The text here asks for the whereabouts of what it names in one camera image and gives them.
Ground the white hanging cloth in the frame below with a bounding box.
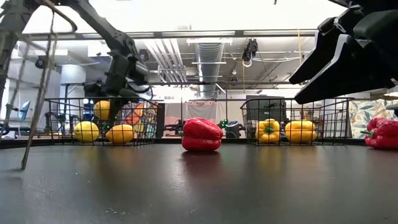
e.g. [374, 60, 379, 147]
[182, 101, 220, 128]

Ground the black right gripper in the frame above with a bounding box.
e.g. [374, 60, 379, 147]
[289, 0, 398, 105]

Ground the silver ribbed air duct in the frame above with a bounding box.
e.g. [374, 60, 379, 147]
[193, 42, 225, 99]

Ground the colourful painted mural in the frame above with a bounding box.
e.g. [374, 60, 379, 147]
[121, 101, 158, 140]

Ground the grey overhead frame bar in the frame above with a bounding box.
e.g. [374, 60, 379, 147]
[21, 29, 318, 40]

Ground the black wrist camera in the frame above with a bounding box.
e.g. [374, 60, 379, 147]
[132, 58, 152, 93]

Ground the bronze wire basket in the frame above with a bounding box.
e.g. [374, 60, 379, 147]
[0, 0, 78, 171]

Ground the orange-yellow lemon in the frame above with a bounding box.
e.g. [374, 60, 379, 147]
[93, 100, 111, 120]
[105, 124, 135, 144]

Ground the black table frame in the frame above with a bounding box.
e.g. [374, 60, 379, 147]
[0, 136, 368, 149]

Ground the blue monitor screen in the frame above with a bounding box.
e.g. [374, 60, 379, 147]
[17, 99, 32, 121]

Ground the black wire basket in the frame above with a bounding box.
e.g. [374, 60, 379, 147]
[44, 97, 162, 146]
[239, 97, 355, 146]

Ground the yellow bell pepper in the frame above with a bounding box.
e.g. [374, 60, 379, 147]
[284, 119, 317, 144]
[255, 118, 281, 144]

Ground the leafy patterned wall panel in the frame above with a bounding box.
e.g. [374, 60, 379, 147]
[347, 98, 398, 140]

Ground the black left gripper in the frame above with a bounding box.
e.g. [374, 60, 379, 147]
[83, 52, 141, 122]

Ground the red bell pepper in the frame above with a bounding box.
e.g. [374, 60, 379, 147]
[360, 116, 398, 151]
[181, 116, 224, 152]

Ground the black hanging camera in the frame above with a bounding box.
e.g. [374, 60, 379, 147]
[241, 38, 259, 68]

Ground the white ceiling light bar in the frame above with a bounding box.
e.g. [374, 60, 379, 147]
[185, 37, 234, 45]

